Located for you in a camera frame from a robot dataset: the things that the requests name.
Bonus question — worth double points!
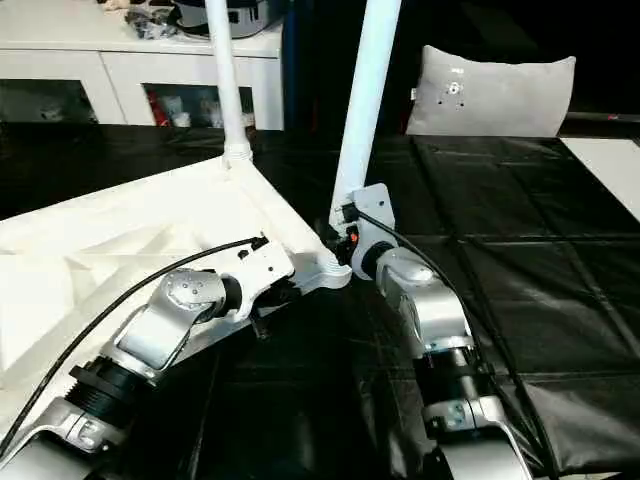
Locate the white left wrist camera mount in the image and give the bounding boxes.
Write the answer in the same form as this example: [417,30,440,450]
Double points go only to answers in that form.
[218,238,297,325]

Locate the white glass-door cabinet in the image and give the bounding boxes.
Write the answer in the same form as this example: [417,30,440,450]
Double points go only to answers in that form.
[0,0,287,132]

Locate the dark clutter pile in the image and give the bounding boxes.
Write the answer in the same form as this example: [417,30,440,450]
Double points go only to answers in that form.
[126,7,180,42]

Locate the grey cushion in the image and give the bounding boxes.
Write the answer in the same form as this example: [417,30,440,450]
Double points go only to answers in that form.
[403,44,577,138]

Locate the white plastic table top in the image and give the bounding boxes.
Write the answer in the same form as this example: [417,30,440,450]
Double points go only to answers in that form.
[0,148,355,402]

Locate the grey round helmet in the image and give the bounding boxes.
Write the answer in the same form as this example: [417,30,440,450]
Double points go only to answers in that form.
[171,0,282,40]

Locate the white plastic table leg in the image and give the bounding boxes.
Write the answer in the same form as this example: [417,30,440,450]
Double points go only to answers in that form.
[203,0,257,167]
[326,0,405,252]

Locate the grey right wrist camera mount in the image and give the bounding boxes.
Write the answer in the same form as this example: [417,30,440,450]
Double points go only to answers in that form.
[346,182,400,282]

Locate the black work mat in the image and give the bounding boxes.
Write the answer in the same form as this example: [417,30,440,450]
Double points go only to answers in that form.
[0,119,640,480]

